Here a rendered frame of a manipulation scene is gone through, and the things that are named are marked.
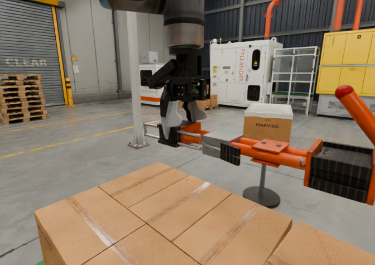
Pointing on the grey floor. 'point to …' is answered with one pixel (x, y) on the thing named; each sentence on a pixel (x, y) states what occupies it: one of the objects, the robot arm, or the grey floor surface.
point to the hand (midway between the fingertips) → (178, 131)
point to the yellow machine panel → (346, 70)
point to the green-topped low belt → (292, 98)
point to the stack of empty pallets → (14, 90)
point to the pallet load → (205, 103)
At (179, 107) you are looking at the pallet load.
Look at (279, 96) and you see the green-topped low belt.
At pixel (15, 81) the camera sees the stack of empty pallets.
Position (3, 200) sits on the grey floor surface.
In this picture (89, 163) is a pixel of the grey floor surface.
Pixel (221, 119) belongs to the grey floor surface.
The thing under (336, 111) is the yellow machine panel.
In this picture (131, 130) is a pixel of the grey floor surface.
